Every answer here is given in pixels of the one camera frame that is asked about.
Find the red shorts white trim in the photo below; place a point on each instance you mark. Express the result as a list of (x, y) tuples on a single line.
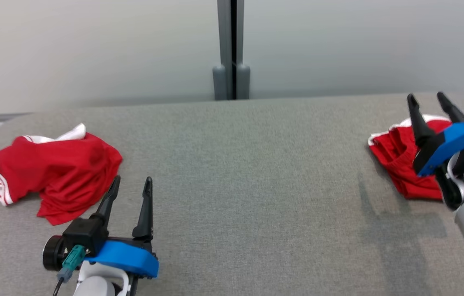
[(396, 164)]

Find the blue banded right gripper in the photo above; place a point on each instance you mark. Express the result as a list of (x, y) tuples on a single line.
[(450, 142)]

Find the red white basketball jersey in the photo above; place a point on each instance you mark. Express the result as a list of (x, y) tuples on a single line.
[(63, 172)]

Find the blue banded left gripper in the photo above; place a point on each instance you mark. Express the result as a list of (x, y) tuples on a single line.
[(129, 257)]

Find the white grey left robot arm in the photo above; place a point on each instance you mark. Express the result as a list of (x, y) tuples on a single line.
[(94, 287)]

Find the grey partition frame post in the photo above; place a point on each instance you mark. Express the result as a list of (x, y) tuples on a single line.
[(243, 82), (223, 41)]

